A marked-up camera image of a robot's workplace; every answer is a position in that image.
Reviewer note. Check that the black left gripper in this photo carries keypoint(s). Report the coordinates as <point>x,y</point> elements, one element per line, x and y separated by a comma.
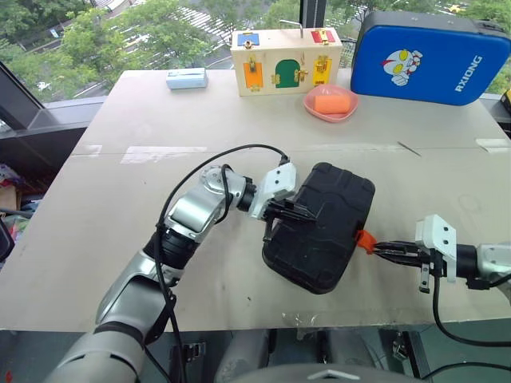
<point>271,211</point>

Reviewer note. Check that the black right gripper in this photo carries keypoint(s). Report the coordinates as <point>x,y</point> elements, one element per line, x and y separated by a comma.
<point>435,265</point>

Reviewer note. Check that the black plastic tool case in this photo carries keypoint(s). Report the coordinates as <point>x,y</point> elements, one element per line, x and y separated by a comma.
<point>323,231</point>

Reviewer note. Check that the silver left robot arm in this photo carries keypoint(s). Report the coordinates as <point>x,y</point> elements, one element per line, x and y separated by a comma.
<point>191,211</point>

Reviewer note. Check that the blue cartoon print case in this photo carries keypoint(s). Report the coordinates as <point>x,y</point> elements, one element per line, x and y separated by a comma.
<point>435,64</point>

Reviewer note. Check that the metal clasp under table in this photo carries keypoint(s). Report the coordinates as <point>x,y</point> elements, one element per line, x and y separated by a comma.
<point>400,345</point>

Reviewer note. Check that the pink plastic dish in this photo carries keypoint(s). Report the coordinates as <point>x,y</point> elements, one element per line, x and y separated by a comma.
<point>331,117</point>

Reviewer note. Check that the clear plastic scrap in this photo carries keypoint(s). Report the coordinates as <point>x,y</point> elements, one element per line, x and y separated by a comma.
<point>299,323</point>

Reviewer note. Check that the grey rounded shape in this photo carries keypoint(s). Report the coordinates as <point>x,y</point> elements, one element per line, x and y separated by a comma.
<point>245,351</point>
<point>351,349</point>

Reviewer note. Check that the orange sponge roll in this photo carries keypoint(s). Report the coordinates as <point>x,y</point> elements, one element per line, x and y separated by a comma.
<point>331,104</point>

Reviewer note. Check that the dark grey curved hood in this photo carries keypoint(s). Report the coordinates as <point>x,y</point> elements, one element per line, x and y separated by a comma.
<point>319,376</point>

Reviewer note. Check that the wooden lock puzzle box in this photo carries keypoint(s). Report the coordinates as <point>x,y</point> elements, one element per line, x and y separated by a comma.
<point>287,48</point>

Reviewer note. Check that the light blue tissue box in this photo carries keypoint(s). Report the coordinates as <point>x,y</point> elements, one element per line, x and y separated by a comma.
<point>187,79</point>

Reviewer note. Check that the yellow black device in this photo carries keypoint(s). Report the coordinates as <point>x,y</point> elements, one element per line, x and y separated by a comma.
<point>507,101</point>

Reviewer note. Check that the colourful cloth bundle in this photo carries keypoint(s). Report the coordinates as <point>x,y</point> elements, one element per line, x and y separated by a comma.
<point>10,177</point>

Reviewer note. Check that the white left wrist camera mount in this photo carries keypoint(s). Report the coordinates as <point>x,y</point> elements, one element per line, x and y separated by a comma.
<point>275,183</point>

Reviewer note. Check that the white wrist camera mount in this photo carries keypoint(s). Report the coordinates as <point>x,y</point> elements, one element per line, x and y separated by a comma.
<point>437,235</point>
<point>275,183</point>

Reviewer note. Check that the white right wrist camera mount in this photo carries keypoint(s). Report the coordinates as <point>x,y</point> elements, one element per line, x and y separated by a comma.
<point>437,235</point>

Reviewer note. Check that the black bracket under table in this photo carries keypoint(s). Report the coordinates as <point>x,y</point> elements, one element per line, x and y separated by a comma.
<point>189,352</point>

